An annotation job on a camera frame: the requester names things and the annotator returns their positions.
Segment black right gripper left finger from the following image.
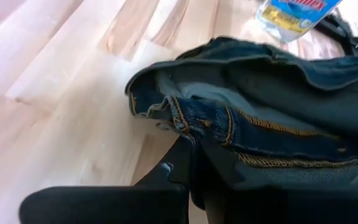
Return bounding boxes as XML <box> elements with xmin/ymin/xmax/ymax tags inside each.
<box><xmin>19</xmin><ymin>136</ymin><xmax>196</xmax><ymax>224</ymax></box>

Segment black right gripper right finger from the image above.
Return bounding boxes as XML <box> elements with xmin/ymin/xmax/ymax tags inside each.
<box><xmin>193</xmin><ymin>136</ymin><xmax>358</xmax><ymax>224</ymax></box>

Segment dark blue denim jeans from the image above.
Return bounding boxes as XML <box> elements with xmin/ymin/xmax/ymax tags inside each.
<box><xmin>124</xmin><ymin>36</ymin><xmax>358</xmax><ymax>211</ymax></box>

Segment Windex spray bottle red trigger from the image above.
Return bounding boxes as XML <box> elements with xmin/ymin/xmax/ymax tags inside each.
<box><xmin>254</xmin><ymin>0</ymin><xmax>344</xmax><ymax>44</ymax></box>

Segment black aluminium table frame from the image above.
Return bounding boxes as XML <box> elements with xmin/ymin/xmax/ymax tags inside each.
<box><xmin>313</xmin><ymin>13</ymin><xmax>358</xmax><ymax>57</ymax></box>

